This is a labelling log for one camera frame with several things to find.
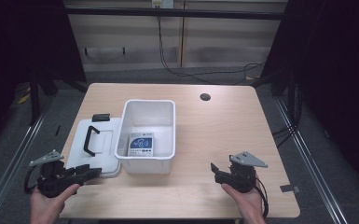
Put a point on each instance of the black horizontal frame bar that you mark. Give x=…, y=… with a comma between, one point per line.
x=174, y=13

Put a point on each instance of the white plastic storage box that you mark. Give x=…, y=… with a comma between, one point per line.
x=164, y=130

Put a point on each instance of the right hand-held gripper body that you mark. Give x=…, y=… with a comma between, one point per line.
x=242, y=177

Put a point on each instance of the white wall socket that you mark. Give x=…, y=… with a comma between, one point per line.
x=162, y=3

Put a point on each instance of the person's left hand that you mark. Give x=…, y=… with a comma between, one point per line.
x=48, y=207

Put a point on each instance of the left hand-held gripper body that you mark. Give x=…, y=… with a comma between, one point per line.
x=54, y=182

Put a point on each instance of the yellow floor tape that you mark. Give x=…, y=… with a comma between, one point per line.
x=24, y=99

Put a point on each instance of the grey tape piece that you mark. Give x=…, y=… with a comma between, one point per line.
x=289, y=188

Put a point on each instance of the metal floor rail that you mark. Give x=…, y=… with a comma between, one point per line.
x=310, y=161
x=11, y=168

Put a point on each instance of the person's right hand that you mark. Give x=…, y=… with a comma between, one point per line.
x=245, y=205

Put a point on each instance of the black curtain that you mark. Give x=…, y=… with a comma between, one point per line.
x=21, y=40
x=332, y=77

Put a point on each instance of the small blue and white carton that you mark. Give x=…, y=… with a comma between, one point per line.
x=140, y=144

